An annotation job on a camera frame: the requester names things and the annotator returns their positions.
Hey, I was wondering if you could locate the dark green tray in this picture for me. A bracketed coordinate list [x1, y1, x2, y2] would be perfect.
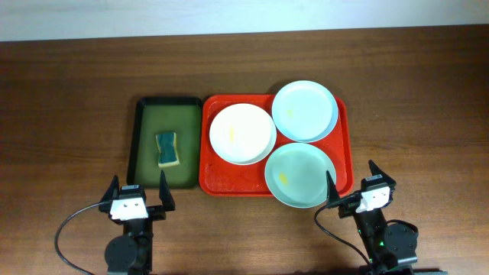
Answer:
[126, 96, 202, 189]

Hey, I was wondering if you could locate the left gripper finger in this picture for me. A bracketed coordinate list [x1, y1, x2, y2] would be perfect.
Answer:
[100, 175, 119, 202]
[159, 170, 175, 209]

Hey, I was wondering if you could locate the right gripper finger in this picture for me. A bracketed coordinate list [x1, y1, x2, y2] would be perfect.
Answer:
[368, 160, 393, 183]
[326, 170, 340, 206]

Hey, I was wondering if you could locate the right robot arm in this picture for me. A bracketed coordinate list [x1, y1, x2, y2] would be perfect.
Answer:
[314, 160, 419, 274]

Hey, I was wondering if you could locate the white plate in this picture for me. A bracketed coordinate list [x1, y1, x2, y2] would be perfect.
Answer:
[209, 103, 277, 166]

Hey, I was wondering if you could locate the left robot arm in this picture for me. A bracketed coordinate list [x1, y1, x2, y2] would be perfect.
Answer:
[99, 172, 175, 275]

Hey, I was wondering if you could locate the light blue plate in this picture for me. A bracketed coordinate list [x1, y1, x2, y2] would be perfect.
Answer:
[271, 80, 339, 143]

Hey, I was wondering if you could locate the light green plate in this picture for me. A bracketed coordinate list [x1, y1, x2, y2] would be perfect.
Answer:
[264, 143, 336, 209]

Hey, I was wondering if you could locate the green yellow sponge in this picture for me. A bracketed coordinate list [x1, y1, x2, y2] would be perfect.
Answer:
[156, 131, 180, 169]

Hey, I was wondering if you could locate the red plastic tray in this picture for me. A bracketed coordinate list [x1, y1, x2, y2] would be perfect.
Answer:
[199, 95, 354, 197]

